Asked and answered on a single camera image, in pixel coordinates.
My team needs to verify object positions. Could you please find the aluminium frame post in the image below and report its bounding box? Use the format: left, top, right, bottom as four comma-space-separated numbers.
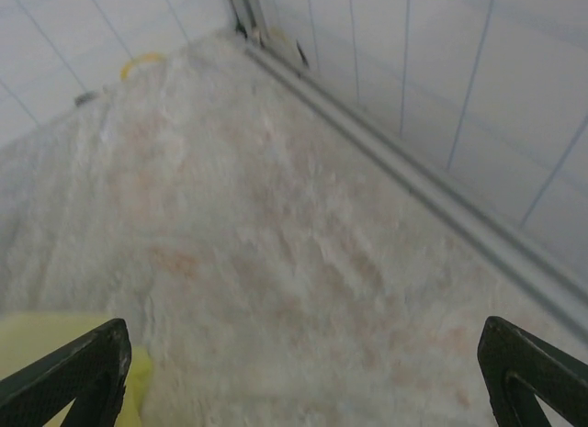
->
224, 0, 272, 40

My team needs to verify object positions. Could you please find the small dolphin decal yellow ring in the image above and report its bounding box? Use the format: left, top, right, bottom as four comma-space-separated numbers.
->
73, 52, 167, 106

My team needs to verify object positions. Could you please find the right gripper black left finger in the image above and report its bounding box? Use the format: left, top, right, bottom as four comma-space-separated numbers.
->
0, 318, 132, 427

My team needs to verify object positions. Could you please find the aluminium side rail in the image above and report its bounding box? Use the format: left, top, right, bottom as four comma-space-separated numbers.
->
243, 40, 588, 350

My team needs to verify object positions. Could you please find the yellow-green avocado print plastic bag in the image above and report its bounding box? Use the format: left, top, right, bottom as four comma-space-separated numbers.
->
0, 309, 155, 427

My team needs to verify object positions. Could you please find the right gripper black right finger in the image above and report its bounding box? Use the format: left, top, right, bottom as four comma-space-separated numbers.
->
477, 315, 588, 427

